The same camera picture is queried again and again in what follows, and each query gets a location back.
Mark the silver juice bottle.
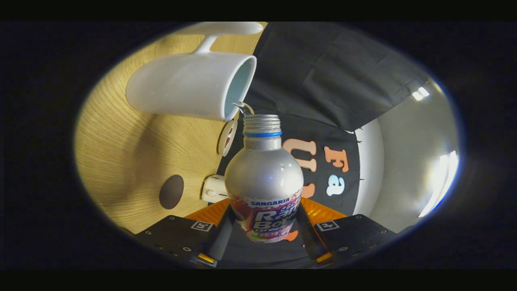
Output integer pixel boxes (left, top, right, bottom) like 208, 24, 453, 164
224, 114, 304, 243

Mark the white toaster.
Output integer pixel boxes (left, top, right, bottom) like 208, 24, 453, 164
201, 174, 227, 204

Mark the white cup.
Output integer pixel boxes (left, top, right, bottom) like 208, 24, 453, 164
125, 22, 264, 122

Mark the dark round coaster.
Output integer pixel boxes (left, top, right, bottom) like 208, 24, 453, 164
159, 175, 185, 210

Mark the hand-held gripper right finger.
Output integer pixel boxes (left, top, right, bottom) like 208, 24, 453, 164
297, 197, 398, 267

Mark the wooden table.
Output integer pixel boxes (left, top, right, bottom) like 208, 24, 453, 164
75, 22, 268, 235

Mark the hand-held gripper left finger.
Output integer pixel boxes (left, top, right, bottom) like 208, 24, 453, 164
133, 198, 235, 268

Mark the white round plate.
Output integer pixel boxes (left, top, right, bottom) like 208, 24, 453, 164
217, 120, 239, 157

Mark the black backdrop cloth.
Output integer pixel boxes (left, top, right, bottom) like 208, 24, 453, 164
208, 22, 431, 269

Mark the clear juice stream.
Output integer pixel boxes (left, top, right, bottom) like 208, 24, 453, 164
233, 101, 255, 116

